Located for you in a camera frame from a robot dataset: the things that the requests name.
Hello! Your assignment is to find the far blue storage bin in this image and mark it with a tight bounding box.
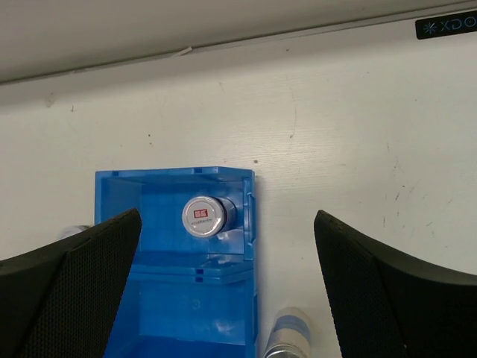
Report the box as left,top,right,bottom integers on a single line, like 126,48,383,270
95,166,258,277

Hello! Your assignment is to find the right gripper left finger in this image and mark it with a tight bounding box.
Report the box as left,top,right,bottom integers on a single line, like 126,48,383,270
1,208,142,357

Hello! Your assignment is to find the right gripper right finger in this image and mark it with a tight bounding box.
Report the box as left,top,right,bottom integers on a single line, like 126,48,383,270
314,210,476,357

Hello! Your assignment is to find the silver-lid blue-label bottle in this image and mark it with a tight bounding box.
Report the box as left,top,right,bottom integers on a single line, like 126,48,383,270
264,307,312,358

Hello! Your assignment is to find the right black logo label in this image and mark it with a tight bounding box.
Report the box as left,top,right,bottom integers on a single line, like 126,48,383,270
415,10,477,40

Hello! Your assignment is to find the white-lid spice jar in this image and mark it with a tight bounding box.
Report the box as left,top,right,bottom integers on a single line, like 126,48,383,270
181,195,237,239
56,225,90,241

